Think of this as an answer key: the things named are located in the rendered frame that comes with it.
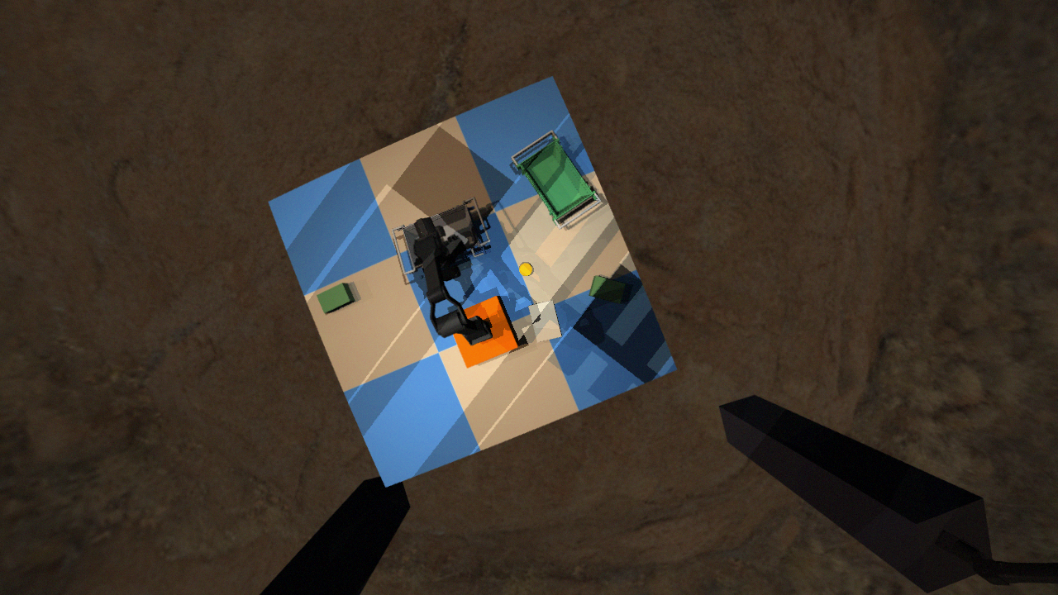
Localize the blue plastic tray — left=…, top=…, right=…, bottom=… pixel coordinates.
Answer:
left=419, top=206, right=491, bottom=278

